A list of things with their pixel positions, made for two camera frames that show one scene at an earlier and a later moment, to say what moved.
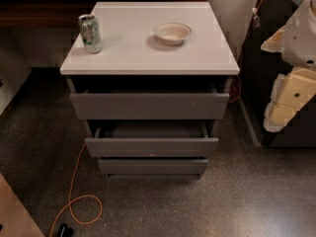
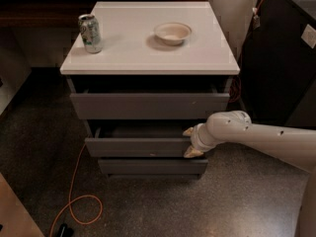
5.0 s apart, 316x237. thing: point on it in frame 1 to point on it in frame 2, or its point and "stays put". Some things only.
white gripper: [301, 43] to [197, 138]
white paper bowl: [173, 34] stays put
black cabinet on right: [276, 6] stays put
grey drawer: [151, 138] stays put
